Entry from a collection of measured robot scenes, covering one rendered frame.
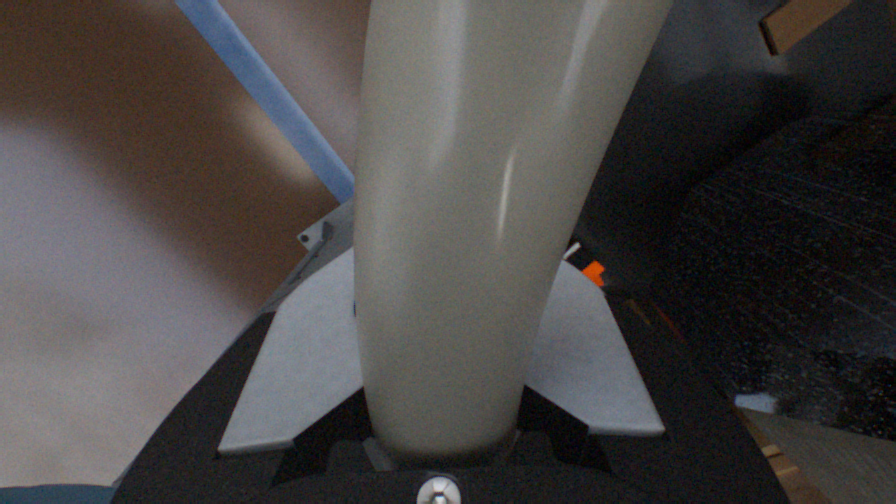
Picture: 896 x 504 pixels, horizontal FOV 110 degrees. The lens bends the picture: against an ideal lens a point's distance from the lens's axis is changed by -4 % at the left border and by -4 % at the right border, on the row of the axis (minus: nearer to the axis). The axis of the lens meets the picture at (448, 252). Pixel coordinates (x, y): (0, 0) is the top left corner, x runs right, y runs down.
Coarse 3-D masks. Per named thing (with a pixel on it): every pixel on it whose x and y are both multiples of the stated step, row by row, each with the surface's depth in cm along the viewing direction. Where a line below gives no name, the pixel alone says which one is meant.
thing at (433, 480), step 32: (352, 448) 5; (544, 448) 5; (320, 480) 5; (352, 480) 5; (384, 480) 5; (416, 480) 5; (448, 480) 5; (480, 480) 5; (512, 480) 5; (544, 480) 5; (576, 480) 5; (608, 480) 5
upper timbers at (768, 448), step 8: (752, 424) 129; (752, 432) 128; (760, 432) 126; (760, 440) 124; (768, 440) 123; (760, 448) 123; (768, 448) 122; (776, 448) 122; (776, 472) 129; (784, 472) 129
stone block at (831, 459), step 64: (832, 128) 75; (704, 192) 89; (768, 192) 75; (832, 192) 64; (704, 256) 75; (768, 256) 65; (832, 256) 57; (704, 320) 67; (768, 320) 57; (832, 320) 51; (768, 384) 55; (832, 384) 48; (832, 448) 52
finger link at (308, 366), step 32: (352, 256) 11; (320, 288) 10; (352, 288) 10; (288, 320) 8; (320, 320) 8; (352, 320) 8; (288, 352) 7; (320, 352) 7; (352, 352) 7; (256, 384) 7; (288, 384) 7; (320, 384) 7; (352, 384) 7; (256, 416) 6; (288, 416) 6; (320, 416) 6; (352, 416) 7; (224, 448) 6; (256, 448) 6; (320, 448) 6
